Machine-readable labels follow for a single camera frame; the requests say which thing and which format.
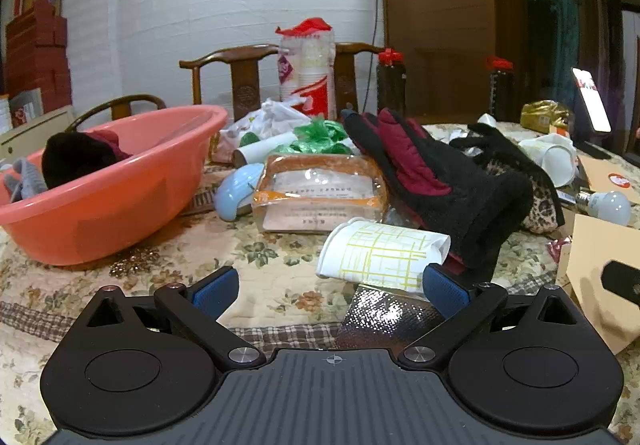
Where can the grey cloth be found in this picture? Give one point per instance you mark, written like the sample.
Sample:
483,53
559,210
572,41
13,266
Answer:
27,180

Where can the floral cloth covered desktop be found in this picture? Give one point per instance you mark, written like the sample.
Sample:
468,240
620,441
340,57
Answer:
280,280

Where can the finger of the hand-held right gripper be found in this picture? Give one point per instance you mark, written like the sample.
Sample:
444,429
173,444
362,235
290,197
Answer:
625,277

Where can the straight-back wooden chair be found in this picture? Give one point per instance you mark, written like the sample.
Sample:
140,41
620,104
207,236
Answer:
245,80

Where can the pink plastic basin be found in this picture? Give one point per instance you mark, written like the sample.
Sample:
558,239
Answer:
115,195

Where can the smartphone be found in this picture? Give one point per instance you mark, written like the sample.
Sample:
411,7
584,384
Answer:
592,100

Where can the green plastic bags bundle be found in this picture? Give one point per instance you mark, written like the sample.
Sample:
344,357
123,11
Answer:
320,137

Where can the dark bottle with red cap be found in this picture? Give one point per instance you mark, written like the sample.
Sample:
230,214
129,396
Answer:
501,90
391,85

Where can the teal hanging cloth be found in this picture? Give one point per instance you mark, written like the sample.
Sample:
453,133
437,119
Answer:
557,15

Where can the leopard print glove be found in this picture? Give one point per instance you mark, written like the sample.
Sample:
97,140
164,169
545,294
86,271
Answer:
542,205

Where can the white plastic bag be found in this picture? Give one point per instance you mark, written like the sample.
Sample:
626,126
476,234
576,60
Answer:
272,117

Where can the cardboard box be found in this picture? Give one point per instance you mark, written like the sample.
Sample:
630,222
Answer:
595,250

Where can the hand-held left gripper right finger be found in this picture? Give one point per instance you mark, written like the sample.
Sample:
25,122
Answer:
442,287

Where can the round-back wooden chair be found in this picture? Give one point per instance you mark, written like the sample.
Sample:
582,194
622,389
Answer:
125,105

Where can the gold foil packet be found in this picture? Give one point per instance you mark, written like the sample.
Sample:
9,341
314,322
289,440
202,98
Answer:
545,115

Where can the white low cabinet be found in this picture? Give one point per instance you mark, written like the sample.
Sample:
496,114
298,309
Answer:
30,130

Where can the crushed white paper cup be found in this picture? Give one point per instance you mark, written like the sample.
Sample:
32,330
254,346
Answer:
550,157

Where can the white paper roll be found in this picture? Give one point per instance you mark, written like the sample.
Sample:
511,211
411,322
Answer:
265,150

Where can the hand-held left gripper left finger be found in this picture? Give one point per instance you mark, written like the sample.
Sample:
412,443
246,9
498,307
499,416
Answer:
216,292

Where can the silver foil bag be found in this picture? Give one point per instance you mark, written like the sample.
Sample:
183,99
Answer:
385,320

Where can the brown wooden cabinet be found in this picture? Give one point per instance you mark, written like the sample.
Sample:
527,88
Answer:
440,15

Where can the black and maroon glove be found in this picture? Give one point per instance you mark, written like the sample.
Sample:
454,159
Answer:
70,160
450,180

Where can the white light bulb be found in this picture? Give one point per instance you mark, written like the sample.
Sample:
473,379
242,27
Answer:
607,207

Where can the bagged stack of paper cups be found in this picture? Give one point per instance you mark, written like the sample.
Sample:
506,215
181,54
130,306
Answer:
307,70

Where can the orange food packet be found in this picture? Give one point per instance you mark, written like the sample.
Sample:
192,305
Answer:
320,190

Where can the stack of red boxes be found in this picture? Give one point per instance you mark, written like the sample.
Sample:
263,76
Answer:
37,60

